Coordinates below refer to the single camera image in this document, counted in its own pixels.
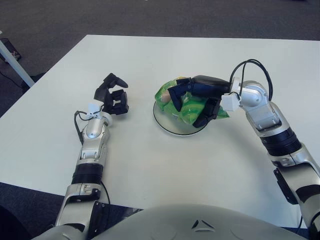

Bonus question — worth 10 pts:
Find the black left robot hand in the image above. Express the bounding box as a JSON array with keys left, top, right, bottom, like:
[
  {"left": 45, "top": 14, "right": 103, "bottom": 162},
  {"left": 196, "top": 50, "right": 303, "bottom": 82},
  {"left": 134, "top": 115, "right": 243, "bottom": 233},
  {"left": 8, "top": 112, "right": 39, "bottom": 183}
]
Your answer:
[{"left": 93, "top": 72, "right": 130, "bottom": 116}]

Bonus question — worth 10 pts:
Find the green chips snack bag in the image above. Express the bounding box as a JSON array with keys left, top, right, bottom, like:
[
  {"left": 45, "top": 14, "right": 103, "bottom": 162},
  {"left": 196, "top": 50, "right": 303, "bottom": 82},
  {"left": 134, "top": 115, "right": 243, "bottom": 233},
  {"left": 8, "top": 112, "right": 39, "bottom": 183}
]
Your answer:
[{"left": 154, "top": 76, "right": 230, "bottom": 126}]

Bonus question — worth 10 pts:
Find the white plate with black rim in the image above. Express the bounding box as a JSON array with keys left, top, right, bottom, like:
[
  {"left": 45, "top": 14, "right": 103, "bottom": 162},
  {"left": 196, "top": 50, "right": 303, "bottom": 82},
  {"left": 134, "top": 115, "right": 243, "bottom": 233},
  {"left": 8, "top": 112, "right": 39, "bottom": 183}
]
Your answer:
[{"left": 152, "top": 98, "right": 211, "bottom": 137}]

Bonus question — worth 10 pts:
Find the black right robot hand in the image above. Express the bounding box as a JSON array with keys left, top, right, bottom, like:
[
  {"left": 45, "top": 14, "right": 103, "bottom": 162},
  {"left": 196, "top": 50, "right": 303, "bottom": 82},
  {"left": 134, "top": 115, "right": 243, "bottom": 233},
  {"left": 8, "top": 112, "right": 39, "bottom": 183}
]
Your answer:
[{"left": 167, "top": 74, "right": 232, "bottom": 129}]

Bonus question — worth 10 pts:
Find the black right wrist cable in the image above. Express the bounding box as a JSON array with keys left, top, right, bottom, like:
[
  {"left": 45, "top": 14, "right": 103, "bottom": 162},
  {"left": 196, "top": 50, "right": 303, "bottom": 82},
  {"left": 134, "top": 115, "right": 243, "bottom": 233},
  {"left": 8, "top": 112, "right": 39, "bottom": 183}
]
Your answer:
[{"left": 230, "top": 58, "right": 274, "bottom": 101}]

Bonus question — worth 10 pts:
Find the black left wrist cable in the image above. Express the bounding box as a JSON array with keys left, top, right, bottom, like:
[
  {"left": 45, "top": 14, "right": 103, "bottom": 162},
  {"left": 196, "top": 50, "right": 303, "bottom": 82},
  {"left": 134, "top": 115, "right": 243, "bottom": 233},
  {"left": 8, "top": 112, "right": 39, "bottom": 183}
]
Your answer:
[{"left": 73, "top": 111, "right": 86, "bottom": 145}]

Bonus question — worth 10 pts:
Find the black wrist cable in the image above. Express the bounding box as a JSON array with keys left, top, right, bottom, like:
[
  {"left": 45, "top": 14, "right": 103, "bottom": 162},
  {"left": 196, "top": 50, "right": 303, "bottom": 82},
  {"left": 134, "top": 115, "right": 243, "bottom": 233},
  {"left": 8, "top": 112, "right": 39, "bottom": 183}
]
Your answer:
[
  {"left": 230, "top": 58, "right": 274, "bottom": 101},
  {"left": 73, "top": 111, "right": 86, "bottom": 145}
]

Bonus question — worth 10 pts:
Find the white table leg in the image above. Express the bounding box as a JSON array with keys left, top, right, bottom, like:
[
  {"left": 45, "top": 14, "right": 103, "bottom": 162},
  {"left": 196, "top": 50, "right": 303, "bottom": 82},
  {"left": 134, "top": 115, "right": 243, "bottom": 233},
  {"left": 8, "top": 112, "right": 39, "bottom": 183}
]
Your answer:
[{"left": 0, "top": 29, "right": 35, "bottom": 88}]

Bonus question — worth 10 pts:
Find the black object on floor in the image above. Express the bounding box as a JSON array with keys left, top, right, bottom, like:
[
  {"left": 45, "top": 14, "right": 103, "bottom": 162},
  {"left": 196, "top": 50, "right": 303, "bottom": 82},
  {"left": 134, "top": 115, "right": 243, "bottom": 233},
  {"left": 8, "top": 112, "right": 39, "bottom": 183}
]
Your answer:
[{"left": 0, "top": 37, "right": 22, "bottom": 61}]

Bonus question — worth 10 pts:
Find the grey robot torso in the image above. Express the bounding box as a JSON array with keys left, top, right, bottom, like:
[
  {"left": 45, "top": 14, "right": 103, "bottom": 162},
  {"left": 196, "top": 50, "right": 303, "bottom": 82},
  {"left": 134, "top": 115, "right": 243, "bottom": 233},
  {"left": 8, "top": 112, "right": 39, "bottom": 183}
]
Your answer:
[{"left": 37, "top": 203, "right": 320, "bottom": 240}]

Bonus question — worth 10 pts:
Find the thin black left elbow cable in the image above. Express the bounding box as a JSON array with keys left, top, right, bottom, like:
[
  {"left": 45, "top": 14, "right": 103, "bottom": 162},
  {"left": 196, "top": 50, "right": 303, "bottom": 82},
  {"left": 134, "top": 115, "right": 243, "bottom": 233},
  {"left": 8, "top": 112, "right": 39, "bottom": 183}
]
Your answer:
[{"left": 100, "top": 182, "right": 111, "bottom": 205}]

